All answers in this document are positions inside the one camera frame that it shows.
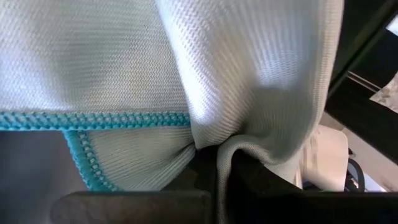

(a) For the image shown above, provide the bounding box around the black aluminium table frame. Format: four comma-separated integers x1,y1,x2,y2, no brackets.
325,0,398,164

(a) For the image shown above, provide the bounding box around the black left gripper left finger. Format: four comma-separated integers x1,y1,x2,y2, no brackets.
49,146,218,224

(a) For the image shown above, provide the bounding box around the black table mat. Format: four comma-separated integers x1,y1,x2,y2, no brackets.
0,130,90,224

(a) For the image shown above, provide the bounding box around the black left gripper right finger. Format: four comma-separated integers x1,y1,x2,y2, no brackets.
228,149,398,224

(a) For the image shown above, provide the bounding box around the grey-blue microfiber towel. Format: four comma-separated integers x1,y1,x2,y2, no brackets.
0,0,349,224

